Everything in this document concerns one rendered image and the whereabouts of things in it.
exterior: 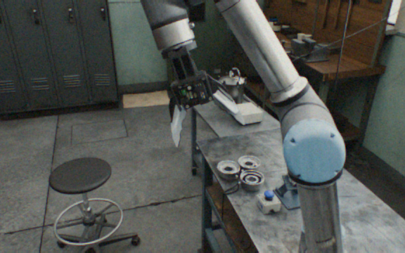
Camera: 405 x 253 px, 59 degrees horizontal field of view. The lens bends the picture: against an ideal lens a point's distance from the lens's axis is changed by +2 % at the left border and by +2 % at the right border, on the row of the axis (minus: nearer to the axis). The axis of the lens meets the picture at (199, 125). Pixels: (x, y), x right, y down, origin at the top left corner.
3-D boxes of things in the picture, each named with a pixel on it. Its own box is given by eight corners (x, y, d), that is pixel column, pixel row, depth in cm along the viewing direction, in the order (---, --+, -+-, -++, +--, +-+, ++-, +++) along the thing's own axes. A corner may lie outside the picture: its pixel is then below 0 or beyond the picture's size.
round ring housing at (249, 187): (258, 176, 162) (258, 169, 160) (266, 190, 153) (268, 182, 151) (235, 179, 160) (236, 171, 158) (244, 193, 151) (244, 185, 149)
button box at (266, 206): (255, 203, 145) (256, 193, 143) (271, 200, 147) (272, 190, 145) (264, 216, 138) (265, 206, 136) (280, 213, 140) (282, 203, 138)
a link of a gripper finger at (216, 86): (224, 114, 74) (190, 90, 72) (223, 112, 75) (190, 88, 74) (238, 95, 72) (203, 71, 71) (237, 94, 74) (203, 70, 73)
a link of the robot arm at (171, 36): (154, 31, 72) (192, 17, 71) (162, 53, 73) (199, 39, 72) (148, 31, 65) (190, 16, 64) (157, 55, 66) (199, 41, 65)
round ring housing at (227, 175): (211, 173, 164) (212, 165, 162) (228, 164, 170) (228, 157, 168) (227, 183, 157) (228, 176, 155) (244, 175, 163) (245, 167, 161)
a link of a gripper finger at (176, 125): (162, 150, 71) (174, 107, 69) (164, 140, 77) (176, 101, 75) (176, 154, 72) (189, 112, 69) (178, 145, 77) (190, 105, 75)
